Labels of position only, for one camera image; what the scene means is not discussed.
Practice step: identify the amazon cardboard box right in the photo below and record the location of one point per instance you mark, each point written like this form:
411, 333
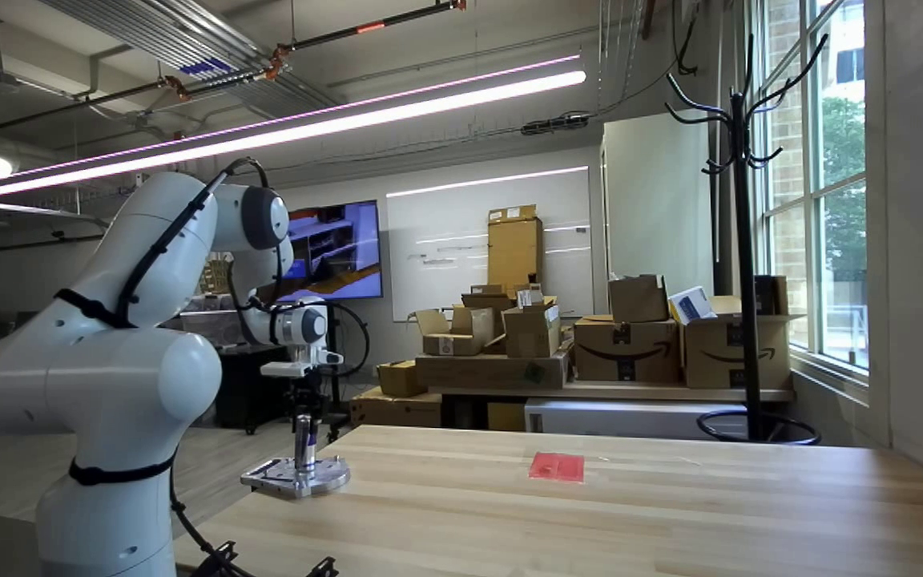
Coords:
712, 355

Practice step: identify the long ceiling light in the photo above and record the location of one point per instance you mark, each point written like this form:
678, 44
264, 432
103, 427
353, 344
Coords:
315, 123

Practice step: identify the large cardboard box on floor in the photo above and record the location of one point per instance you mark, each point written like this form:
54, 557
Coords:
373, 407

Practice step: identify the white whiteboard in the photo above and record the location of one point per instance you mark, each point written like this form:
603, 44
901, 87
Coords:
441, 240

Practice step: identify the flat long cardboard box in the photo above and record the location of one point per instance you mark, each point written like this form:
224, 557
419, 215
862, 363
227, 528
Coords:
491, 372

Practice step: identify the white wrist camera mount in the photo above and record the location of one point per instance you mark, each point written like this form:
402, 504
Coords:
301, 368

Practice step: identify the black coat rack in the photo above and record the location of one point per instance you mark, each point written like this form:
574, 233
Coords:
734, 120

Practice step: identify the small cardboard box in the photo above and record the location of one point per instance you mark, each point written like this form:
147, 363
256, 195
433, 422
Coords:
399, 380

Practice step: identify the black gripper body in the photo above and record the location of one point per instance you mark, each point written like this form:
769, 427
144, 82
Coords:
306, 396

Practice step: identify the red paper label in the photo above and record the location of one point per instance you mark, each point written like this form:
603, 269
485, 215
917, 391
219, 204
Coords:
557, 468

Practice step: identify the white storage cabinet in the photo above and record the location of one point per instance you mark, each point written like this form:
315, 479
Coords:
660, 204

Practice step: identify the wall-mounted tv screen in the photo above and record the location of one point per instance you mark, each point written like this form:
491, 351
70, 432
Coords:
338, 254

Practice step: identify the amazon cardboard box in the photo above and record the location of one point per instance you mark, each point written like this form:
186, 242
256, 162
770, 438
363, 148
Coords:
607, 351
712, 355

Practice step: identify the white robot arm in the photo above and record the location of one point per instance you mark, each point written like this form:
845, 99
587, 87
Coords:
108, 368

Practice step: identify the silver metal mounting plate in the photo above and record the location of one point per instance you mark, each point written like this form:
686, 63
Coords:
291, 479

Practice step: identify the amazon cardboard box left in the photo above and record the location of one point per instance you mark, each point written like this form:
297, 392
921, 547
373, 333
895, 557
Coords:
607, 351

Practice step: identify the tall upright cardboard box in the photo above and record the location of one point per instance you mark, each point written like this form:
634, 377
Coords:
515, 248

